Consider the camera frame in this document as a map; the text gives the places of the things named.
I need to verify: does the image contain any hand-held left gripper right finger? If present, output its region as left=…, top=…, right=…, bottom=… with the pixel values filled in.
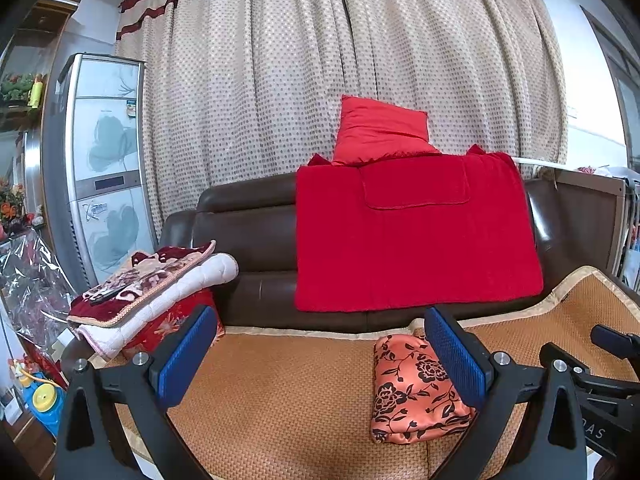
left=424, top=304, right=588, bottom=480

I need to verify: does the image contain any woven bamboo sofa mat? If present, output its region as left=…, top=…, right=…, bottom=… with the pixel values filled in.
left=87, top=265, right=640, bottom=480

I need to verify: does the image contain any yellow and blue toy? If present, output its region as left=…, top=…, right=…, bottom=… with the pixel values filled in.
left=15, top=360, right=68, bottom=436

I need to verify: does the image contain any wooden display cabinet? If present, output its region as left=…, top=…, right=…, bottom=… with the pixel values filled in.
left=0, top=0, right=83, bottom=461

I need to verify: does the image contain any red printed cushion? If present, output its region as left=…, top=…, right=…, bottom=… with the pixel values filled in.
left=117, top=290, right=226, bottom=361

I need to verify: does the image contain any red blanket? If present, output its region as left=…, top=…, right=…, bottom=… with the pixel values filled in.
left=294, top=144, right=545, bottom=313

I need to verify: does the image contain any white rod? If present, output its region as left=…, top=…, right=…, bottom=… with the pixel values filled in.
left=512, top=156, right=568, bottom=168

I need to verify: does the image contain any orange floral garment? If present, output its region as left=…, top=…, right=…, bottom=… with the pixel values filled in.
left=370, top=334, right=478, bottom=445

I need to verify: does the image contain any artificial flower bouquet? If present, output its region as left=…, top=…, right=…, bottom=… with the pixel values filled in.
left=0, top=182, right=28, bottom=226

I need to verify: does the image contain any beige dotted curtain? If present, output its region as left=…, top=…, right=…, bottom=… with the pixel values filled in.
left=114, top=0, right=571, bottom=231

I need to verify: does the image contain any standing air conditioner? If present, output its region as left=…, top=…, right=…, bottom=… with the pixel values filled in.
left=42, top=52, right=161, bottom=288

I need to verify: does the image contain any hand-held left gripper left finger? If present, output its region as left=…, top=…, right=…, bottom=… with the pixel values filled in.
left=54, top=304, right=219, bottom=480

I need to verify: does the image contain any white quilted pad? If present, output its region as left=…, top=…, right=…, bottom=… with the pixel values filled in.
left=70, top=252, right=240, bottom=361

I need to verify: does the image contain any black remote control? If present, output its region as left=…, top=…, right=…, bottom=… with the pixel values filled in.
left=89, top=287, right=126, bottom=307

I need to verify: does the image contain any green ornament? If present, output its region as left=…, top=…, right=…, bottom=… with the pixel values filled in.
left=0, top=72, right=36, bottom=108

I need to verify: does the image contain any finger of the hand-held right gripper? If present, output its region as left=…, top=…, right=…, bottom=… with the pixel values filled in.
left=570, top=366, right=640, bottom=403
left=591, top=325, right=640, bottom=361

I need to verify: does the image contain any clear plastic sheet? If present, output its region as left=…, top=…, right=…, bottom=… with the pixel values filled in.
left=0, top=227, right=76, bottom=361

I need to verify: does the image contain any maroon floral blanket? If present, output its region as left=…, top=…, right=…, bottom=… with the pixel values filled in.
left=66, top=240, right=217, bottom=328

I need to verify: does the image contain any brown leather sofa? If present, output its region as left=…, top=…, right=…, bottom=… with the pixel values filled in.
left=60, top=172, right=640, bottom=361

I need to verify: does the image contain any red pillow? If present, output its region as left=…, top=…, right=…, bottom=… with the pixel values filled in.
left=331, top=94, right=443, bottom=166

